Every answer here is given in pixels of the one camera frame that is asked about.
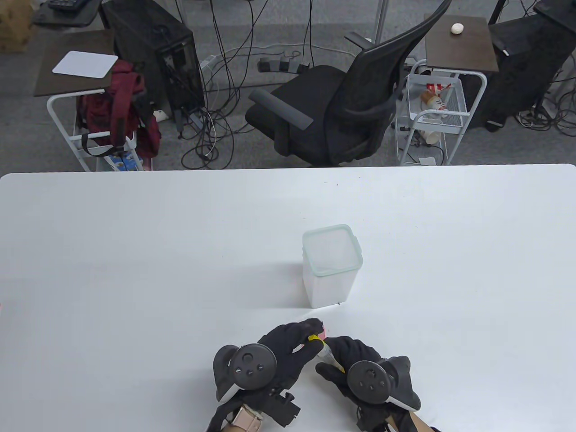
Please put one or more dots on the white mouse pad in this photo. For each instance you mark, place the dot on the white mouse pad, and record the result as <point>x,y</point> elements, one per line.
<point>85,64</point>

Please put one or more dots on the brown cardboard box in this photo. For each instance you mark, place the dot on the brown cardboard box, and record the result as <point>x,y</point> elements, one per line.
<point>11,31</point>

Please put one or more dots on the clear plastic container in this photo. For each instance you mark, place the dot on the clear plastic container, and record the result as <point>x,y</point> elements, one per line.
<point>330,288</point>

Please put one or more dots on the red and white packet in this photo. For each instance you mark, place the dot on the red and white packet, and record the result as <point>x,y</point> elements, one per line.
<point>434,86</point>

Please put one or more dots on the person's left hand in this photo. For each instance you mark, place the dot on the person's left hand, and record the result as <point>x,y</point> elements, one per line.
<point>288,342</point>

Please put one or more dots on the white side table brown top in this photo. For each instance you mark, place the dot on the white side table brown top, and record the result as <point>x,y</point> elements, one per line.
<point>49,81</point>

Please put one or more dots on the white bottle brown cap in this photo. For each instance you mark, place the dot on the white bottle brown cap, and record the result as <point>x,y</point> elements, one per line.
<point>434,101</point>

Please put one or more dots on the grey metal pole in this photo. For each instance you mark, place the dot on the grey metal pole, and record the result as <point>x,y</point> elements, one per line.
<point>381,18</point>

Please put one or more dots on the white paper cup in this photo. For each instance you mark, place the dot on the white paper cup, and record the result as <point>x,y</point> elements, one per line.
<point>432,137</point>

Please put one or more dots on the black keyboard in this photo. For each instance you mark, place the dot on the black keyboard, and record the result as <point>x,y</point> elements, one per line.
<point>65,3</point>

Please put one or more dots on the person's right hand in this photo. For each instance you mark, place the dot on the person's right hand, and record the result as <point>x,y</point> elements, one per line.
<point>355,348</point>

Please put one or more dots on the black mesh office chair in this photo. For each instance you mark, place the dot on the black mesh office chair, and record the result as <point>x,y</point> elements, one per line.
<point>310,94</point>

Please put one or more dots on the dark red backpack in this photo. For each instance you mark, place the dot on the dark red backpack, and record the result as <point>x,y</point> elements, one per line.
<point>108,108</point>

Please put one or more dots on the white basket cart brown top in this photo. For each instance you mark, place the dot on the white basket cart brown top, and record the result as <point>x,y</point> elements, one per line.
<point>468,54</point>

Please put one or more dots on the blue printed box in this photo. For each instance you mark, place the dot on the blue printed box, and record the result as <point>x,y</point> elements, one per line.
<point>123,163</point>

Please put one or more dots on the yellow liquid glue tube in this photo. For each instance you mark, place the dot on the yellow liquid glue tube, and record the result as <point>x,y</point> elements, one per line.
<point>326,353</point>

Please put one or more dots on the large black case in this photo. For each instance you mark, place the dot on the large black case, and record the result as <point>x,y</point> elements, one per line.
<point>526,49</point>

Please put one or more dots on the black computer tower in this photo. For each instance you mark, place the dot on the black computer tower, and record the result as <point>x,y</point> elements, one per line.
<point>144,31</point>

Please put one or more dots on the white power adapter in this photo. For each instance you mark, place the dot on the white power adapter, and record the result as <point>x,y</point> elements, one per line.
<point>160,115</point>

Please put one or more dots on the small white round object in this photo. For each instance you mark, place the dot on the small white round object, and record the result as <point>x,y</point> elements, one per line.
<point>457,29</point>

